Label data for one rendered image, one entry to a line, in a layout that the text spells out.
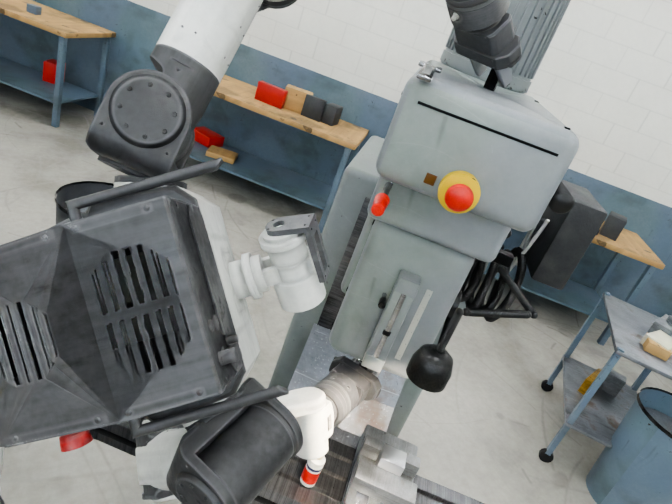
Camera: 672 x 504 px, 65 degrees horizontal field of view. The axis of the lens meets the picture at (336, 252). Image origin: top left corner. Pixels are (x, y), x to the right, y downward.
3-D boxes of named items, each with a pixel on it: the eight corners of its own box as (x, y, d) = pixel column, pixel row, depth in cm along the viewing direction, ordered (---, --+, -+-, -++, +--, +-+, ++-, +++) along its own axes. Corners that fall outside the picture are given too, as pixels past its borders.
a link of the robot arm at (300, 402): (330, 398, 97) (258, 414, 93) (332, 441, 99) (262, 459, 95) (319, 382, 103) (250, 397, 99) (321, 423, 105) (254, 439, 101)
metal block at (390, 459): (395, 485, 128) (404, 468, 125) (372, 474, 128) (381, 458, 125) (398, 469, 132) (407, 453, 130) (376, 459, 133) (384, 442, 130)
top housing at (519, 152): (533, 240, 78) (590, 137, 71) (369, 176, 80) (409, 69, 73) (505, 166, 121) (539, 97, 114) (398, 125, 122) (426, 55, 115)
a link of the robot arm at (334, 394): (349, 385, 104) (319, 413, 95) (351, 433, 107) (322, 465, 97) (300, 374, 110) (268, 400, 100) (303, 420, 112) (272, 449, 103)
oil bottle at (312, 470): (313, 490, 128) (327, 459, 123) (297, 483, 128) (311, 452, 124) (317, 477, 132) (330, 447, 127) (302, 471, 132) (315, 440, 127)
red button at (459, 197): (466, 218, 74) (478, 192, 72) (439, 207, 74) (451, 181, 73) (466, 210, 77) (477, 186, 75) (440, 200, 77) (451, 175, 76)
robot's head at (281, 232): (268, 293, 70) (323, 289, 68) (248, 239, 66) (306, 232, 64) (281, 266, 76) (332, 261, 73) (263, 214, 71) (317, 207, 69)
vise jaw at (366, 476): (408, 515, 122) (415, 504, 120) (349, 487, 123) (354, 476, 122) (411, 495, 127) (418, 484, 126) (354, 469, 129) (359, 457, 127)
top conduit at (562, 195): (567, 218, 79) (579, 197, 78) (540, 207, 79) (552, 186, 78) (529, 154, 120) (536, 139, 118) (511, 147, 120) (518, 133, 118)
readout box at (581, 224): (566, 294, 124) (614, 215, 115) (530, 279, 125) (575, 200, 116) (552, 260, 142) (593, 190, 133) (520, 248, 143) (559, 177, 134)
